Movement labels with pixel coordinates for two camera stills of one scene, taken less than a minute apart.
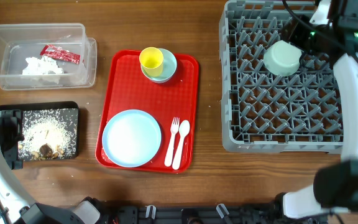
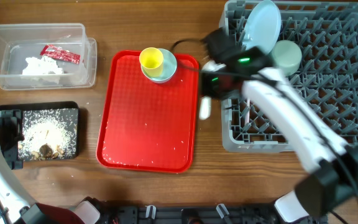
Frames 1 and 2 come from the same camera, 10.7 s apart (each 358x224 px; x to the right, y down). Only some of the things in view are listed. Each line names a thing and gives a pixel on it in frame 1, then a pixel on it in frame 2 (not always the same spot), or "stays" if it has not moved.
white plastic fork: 174,129 → 247,112
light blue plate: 131,138 → 263,27
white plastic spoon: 184,128 → 205,108
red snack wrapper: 59,53 stays
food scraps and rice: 49,134 stays
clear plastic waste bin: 27,56 stays
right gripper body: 309,37 → 211,86
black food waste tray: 50,129 stays
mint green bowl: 282,58 stays
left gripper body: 9,132 stays
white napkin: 45,65 stays
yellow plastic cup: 151,60 stays
